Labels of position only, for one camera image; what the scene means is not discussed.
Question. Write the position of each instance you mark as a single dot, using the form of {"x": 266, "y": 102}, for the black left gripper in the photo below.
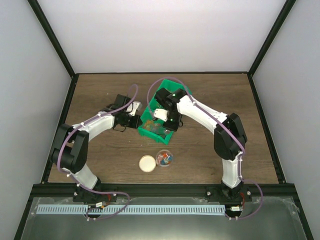
{"x": 137, "y": 123}

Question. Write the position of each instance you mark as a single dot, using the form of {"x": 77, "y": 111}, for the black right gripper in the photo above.
{"x": 173, "y": 128}

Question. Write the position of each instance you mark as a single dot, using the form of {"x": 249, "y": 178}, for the green bin with star candies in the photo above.
{"x": 149, "y": 129}

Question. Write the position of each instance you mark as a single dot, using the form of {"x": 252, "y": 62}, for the green bin with popsicle candies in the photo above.
{"x": 168, "y": 84}

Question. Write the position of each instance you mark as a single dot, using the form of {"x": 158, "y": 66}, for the cream jar lid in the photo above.
{"x": 147, "y": 163}

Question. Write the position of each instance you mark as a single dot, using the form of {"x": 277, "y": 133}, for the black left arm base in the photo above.
{"x": 85, "y": 196}

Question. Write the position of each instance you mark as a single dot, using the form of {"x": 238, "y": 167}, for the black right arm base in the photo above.
{"x": 224, "y": 194}

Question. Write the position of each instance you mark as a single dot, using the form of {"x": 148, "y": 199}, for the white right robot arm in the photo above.
{"x": 228, "y": 131}

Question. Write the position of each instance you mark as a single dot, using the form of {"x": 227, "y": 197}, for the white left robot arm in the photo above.
{"x": 69, "y": 150}

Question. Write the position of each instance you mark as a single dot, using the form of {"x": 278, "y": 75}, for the clear glass jar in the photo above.
{"x": 164, "y": 158}

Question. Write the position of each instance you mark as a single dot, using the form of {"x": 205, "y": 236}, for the light blue slotted cable duct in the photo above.
{"x": 74, "y": 209}

